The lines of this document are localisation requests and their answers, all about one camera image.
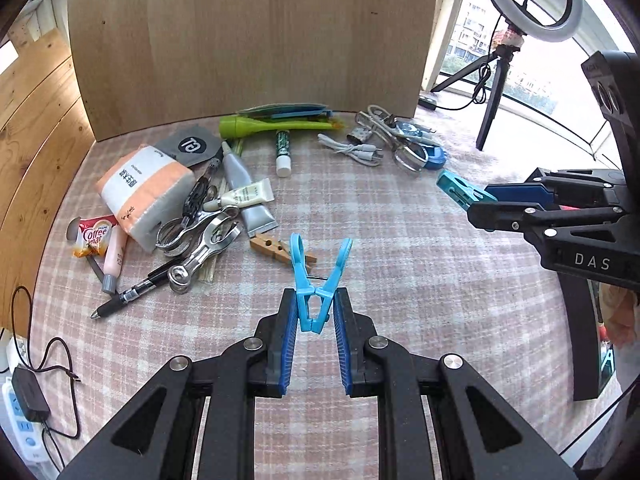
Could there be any white orange tissue pack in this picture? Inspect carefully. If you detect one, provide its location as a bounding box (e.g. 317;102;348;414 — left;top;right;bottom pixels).
95;145;197;253

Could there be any person's right hand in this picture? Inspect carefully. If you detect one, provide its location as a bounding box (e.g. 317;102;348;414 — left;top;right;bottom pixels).
600;282;638;348

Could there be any red white creamer sachet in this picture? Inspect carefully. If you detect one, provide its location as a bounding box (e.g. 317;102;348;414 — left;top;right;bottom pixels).
72;214;118;260

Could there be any white charger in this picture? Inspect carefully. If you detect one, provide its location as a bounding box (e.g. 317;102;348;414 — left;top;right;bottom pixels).
0;329;26;376

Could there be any grey coiled cable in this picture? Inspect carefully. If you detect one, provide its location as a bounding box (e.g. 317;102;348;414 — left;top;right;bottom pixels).
355;104;438;143

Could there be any pink bottle grey cap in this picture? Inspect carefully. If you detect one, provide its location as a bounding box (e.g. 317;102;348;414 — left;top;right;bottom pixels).
101;227;129;295

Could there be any black usb cable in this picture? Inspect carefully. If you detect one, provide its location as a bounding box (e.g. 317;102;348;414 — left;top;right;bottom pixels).
11;286;83;441

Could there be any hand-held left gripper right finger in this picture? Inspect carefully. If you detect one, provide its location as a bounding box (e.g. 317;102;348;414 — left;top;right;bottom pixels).
332;287;576;480

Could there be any pink plaid cloth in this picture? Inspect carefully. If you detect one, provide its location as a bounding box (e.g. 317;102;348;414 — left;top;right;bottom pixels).
25;105;631;480

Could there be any green white lip balm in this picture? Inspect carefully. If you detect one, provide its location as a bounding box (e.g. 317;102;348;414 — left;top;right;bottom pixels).
274;129;293;178

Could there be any wooden clothespin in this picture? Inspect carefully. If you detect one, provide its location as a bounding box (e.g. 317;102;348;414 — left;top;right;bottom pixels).
250;232;318;270

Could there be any black power adapter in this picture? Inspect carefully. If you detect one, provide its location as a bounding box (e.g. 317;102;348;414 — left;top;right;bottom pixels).
11;366;52;423

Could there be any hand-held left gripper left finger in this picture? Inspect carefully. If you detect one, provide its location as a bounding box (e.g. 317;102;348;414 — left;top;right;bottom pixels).
57;287;300;480

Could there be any white power strip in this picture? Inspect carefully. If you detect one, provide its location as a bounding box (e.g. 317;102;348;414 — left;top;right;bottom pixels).
1;380;48;461

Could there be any ring light on black tripod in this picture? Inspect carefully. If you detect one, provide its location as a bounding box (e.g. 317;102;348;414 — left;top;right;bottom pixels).
430;0;585;152

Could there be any teal flat packet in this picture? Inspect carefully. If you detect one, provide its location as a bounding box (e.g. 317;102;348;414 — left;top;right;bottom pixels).
237;103;333;121

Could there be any black ring light cable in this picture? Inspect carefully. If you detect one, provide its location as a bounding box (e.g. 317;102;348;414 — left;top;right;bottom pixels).
434;10;501;111

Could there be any white usb cable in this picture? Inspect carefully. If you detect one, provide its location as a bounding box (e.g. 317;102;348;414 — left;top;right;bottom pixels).
317;132;385;167

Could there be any blue round disc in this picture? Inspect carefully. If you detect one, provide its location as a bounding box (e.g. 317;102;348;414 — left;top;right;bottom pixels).
420;144;447;171

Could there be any grey metal spoon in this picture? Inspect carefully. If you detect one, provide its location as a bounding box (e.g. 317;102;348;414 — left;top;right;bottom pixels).
66;217;103;281

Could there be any small white tube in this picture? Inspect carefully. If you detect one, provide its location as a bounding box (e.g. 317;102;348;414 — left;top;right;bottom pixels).
202;180;276;212

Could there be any blue plastic clothespin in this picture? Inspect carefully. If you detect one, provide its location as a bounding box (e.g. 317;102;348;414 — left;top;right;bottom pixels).
290;232;354;333
436;169;498;211

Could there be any grey tube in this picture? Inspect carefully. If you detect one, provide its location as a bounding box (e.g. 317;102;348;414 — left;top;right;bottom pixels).
221;141;277;235

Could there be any light green plastic tool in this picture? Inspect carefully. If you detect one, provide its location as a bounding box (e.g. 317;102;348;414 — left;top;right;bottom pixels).
218;115;346;140

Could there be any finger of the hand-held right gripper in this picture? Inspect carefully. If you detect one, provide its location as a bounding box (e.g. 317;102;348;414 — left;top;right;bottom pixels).
485;169;626;205
467;204;626;233

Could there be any clear curved clip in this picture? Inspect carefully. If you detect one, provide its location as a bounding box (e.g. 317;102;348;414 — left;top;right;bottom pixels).
393;141;431;173

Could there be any wooden slat panel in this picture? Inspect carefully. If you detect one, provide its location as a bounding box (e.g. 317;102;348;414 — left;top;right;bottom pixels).
0;27;96;331

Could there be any light wooden board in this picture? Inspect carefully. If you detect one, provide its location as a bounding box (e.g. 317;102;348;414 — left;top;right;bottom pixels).
66;0;446;143

